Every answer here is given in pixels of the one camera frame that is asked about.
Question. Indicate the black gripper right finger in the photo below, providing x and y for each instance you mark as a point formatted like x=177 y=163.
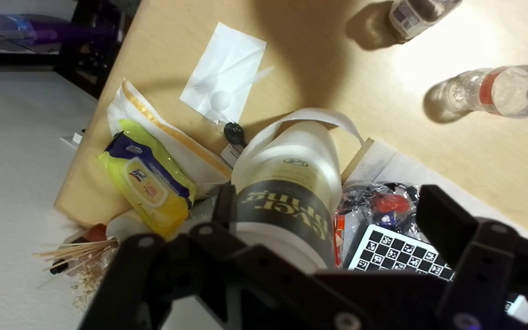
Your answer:
x=489 y=262

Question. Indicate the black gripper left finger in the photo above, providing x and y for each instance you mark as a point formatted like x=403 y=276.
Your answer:
x=141 y=275

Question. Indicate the clear bottle red label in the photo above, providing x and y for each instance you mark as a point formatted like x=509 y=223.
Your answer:
x=495 y=91

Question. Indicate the white paper towel roll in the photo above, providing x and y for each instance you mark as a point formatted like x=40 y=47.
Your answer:
x=337 y=119

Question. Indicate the brown liquid bottle white cap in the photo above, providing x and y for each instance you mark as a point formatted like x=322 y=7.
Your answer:
x=419 y=14

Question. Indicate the wooden toothpicks bundle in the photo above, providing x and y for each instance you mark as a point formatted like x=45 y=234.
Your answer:
x=80 y=251

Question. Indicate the yellow wet wipes pack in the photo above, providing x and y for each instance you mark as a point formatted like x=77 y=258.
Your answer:
x=146 y=183

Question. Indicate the black white checkerboard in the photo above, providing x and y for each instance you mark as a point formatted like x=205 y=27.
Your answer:
x=397 y=253

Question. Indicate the red snack bag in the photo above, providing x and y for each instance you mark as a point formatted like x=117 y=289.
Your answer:
x=379 y=203

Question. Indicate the yellow snack bag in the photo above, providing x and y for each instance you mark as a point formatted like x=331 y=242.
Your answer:
x=172 y=137

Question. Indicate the small black clip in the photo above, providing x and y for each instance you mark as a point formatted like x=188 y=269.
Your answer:
x=234 y=133

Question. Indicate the white plastic sachet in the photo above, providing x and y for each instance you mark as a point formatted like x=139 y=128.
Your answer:
x=223 y=69

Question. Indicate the black purple vacuum cleaner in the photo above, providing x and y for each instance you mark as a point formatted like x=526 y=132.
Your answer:
x=44 y=29

